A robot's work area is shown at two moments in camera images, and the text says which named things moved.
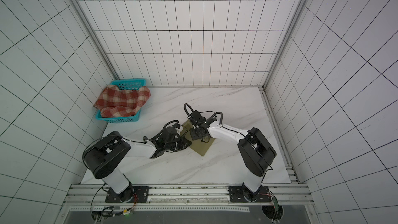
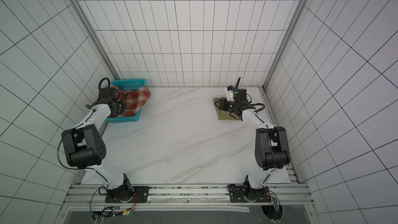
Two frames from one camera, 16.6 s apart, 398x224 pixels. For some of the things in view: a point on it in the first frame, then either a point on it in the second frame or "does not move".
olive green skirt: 198,146 -> 223,114
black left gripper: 177,143 -> 116,109
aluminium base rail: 185,198 does not move
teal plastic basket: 126,84 does not move
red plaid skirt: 112,101 does not move
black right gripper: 199,132 -> 224,105
